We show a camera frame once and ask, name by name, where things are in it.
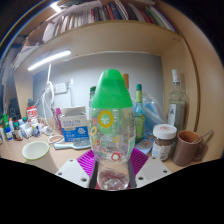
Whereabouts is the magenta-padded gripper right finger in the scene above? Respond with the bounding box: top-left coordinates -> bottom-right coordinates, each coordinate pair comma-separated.
127,147 -> 173,189

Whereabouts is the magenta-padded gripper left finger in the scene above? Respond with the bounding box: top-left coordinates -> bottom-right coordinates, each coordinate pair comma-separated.
55,149 -> 100,190

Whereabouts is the clear bottle with green cap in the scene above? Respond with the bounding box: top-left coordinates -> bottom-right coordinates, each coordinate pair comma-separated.
88,68 -> 137,192

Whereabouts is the pale blue handheld brush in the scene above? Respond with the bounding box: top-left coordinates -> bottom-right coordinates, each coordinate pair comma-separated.
53,138 -> 92,150

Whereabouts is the brown jar with white lid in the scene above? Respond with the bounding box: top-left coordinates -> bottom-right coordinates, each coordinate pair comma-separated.
151,123 -> 178,162

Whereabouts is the brown mug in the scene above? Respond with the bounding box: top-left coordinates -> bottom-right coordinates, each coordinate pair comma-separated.
172,129 -> 208,167

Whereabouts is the white and blue carton box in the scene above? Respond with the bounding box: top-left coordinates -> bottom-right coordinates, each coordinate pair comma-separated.
59,105 -> 90,143

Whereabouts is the magenta box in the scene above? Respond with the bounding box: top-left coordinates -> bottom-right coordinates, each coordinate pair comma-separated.
54,107 -> 64,134

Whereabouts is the white bottle with blue label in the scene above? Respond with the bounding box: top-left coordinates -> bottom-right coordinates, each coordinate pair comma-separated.
31,119 -> 42,138

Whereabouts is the green glass bottle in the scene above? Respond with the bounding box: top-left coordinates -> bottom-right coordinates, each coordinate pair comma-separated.
133,83 -> 147,140

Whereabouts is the clear blue plastic bag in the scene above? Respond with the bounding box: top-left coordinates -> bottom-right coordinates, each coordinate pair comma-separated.
131,91 -> 169,134

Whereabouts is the metal spoon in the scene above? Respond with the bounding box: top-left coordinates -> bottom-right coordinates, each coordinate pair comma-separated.
191,129 -> 214,144

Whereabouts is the dark jar with green lid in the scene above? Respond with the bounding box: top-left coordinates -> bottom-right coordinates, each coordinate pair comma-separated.
13,121 -> 24,142

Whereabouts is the tall clear glass bottle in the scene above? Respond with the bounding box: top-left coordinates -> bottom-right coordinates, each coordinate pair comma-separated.
167,69 -> 189,134

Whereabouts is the red and white container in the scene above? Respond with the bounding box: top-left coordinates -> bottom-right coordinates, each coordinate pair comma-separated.
26,105 -> 38,123

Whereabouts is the green plastic container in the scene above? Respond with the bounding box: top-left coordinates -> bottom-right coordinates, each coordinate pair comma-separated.
2,113 -> 10,130

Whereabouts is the white light bar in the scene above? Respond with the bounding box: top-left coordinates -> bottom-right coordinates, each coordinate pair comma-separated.
27,49 -> 72,72

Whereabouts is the ceiling light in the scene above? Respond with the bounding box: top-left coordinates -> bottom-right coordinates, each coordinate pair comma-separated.
49,1 -> 64,14

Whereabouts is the white mug with green handle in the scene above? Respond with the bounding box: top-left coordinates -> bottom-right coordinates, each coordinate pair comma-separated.
21,140 -> 61,174

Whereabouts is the white wall socket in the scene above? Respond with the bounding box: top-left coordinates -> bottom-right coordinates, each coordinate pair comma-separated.
53,81 -> 69,95

